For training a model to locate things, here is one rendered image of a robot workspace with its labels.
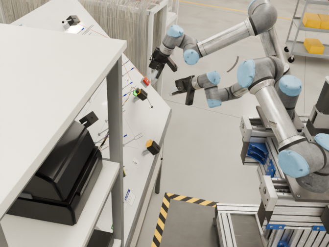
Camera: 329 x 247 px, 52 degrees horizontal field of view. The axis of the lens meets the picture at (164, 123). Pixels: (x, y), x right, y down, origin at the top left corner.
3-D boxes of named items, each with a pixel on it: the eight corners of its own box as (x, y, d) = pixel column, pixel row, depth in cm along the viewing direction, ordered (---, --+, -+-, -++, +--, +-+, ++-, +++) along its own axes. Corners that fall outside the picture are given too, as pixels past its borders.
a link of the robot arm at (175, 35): (185, 35, 171) (170, 28, 169) (176, 52, 178) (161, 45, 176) (185, 28, 176) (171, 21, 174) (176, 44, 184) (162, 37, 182)
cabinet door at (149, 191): (162, 159, 266) (165, 119, 244) (146, 213, 222) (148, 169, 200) (159, 159, 267) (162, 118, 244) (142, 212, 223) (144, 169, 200)
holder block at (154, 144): (152, 166, 193) (166, 160, 188) (139, 152, 188) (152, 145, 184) (154, 161, 196) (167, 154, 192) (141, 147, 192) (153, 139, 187)
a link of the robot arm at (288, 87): (276, 107, 178) (283, 85, 170) (270, 94, 189) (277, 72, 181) (299, 108, 178) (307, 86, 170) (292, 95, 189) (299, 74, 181)
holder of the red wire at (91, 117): (61, 132, 150) (77, 121, 145) (78, 120, 162) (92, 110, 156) (68, 140, 151) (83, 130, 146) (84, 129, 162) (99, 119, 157)
